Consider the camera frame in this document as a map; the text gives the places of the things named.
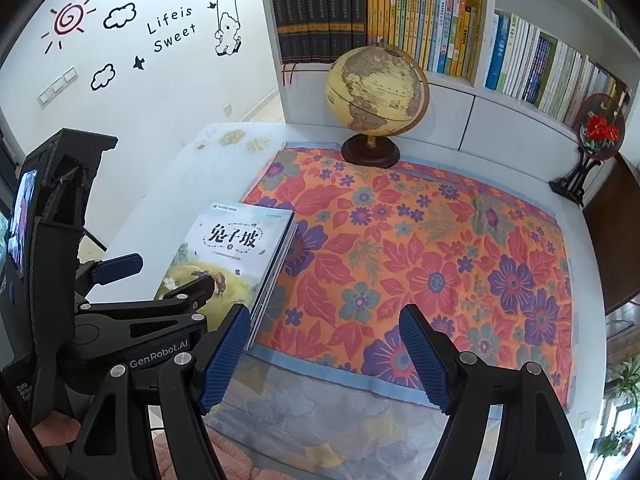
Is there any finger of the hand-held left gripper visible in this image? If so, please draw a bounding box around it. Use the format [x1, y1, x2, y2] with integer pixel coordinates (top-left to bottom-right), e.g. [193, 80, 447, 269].
[77, 277, 216, 338]
[75, 254, 144, 306]

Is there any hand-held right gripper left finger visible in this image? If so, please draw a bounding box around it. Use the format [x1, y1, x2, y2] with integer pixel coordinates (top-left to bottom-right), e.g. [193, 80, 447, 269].
[65, 304, 251, 480]

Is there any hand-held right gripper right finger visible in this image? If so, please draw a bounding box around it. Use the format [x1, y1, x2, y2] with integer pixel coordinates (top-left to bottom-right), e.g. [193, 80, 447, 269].
[399, 304, 586, 480]

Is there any stack of children's books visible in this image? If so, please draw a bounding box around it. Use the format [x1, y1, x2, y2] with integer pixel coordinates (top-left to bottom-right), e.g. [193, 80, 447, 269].
[154, 201, 299, 338]

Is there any row of black hardcover books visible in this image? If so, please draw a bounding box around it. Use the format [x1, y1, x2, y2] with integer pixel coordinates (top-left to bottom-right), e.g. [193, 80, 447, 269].
[270, 0, 370, 66]

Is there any row of white green books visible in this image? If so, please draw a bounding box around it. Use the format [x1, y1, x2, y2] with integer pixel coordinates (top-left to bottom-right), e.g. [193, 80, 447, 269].
[484, 11, 632, 131]

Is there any row of yellow shelf books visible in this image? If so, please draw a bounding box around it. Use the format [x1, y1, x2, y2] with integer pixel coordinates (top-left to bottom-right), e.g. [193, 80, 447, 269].
[366, 0, 485, 83]

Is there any orange floral table cloth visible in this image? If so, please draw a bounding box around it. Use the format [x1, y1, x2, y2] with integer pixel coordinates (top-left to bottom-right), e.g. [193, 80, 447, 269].
[243, 141, 578, 413]

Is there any green floor plant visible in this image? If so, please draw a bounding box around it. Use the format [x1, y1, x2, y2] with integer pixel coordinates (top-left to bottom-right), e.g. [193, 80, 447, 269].
[597, 352, 640, 461]

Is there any dark wooden cabinet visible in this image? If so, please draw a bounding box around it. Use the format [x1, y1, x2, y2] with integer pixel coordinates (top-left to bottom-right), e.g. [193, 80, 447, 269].
[582, 152, 640, 317]

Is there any white bookshelf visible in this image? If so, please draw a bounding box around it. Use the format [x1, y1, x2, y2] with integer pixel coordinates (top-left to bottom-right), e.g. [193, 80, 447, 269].
[255, 0, 640, 181]

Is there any antique yellow desk globe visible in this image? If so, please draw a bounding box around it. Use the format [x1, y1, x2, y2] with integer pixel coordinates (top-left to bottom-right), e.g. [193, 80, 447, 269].
[325, 45, 431, 170]

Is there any red flower fan ornament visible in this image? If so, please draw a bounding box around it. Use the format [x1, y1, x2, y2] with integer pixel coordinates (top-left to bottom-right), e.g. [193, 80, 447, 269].
[548, 92, 627, 210]

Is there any black cloud wall sticker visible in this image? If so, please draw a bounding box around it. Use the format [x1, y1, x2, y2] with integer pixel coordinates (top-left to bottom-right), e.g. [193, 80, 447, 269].
[102, 2, 138, 29]
[90, 63, 117, 90]

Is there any white wall switch panel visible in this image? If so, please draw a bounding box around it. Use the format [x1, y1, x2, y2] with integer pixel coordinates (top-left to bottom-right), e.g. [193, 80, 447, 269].
[39, 67, 79, 106]

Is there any black lettering wall sticker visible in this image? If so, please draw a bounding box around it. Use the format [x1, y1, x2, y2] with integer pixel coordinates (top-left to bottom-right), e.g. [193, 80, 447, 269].
[146, 9, 197, 54]

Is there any red sun wall sticker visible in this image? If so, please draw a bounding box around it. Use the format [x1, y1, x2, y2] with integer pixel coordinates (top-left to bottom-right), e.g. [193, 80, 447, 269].
[41, 0, 98, 55]

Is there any bear swing wall sticker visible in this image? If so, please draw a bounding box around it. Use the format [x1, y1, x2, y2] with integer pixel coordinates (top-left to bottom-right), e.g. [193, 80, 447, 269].
[207, 0, 247, 57]

